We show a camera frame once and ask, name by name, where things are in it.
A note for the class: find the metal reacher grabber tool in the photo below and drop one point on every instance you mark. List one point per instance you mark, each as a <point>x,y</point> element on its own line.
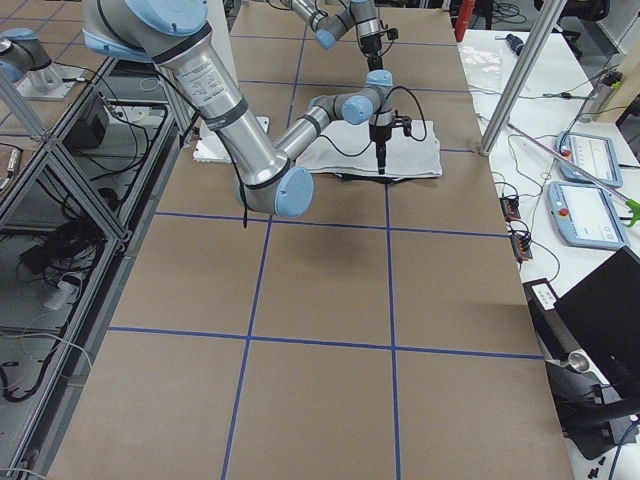
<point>631,204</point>

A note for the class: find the aluminium frame post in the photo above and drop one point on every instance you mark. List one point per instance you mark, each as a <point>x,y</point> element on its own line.
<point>536,40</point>

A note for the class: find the near blue teach pendant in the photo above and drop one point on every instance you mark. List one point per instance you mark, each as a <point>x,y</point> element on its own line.
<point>585,217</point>

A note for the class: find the far blue teach pendant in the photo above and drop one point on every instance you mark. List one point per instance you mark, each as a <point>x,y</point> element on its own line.
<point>594,154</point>

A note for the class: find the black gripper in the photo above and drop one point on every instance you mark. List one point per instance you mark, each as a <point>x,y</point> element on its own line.
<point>379,134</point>
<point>371,48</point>

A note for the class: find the grey cartoon print t-shirt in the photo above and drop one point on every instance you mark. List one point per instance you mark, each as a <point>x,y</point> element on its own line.
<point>343,150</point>

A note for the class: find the red fire extinguisher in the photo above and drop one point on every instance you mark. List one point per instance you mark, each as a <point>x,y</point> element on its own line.
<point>462,21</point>

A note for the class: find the blue teach pendant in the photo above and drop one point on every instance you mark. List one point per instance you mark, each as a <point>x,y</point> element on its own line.
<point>585,217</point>
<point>594,154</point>

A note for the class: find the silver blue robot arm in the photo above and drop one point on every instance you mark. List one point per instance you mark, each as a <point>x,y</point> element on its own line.
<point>328,29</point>
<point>177,36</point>

